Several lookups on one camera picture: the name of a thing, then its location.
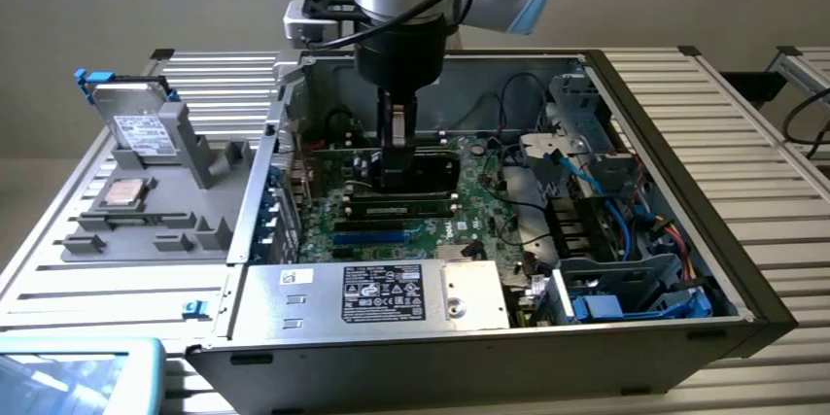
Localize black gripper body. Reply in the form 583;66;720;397
352;14;449;93

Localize black RAM stick installed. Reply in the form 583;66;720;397
345;190;456;220

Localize green motherboard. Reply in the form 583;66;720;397
299;132;530;265

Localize blue expansion slot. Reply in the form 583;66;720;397
331;228;407;246

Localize small silver heatsink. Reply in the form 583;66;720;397
433;244;484;261

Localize grey disk bay cage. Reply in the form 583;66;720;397
518;73;642;188

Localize silver power supply unit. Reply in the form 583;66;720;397
244;259;512;336

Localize silver hard disk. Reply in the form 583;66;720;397
89;80;180;156

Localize grey parts rack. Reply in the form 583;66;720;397
60;102;255;265

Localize CPU chip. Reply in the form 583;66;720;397
104;178;148;208

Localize open black PC case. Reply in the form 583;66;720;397
184;48;799;415

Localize blue drive caddy in case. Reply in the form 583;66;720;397
571;286;715;325

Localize blue disk caddy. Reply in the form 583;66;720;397
72;68;177;108

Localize teal-edged tablet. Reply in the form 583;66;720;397
0;335;164;415

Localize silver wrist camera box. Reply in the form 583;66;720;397
281;0;356;50

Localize black thin case wire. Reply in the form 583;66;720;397
452;72;552;154

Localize blue SATA wire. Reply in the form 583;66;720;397
554;151;654;260

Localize coloured power wires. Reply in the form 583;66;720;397
647;218;699;254

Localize black looped cable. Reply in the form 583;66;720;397
782;86;830;159

